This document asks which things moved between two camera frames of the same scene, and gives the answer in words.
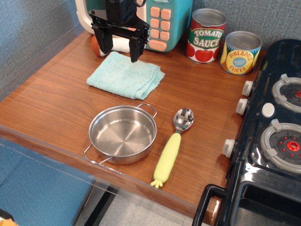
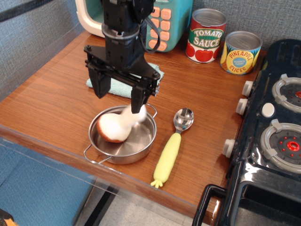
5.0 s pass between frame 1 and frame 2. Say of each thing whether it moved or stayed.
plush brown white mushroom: moved
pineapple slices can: stayed
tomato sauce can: stayed
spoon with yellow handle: stayed
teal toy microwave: stayed
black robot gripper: moved
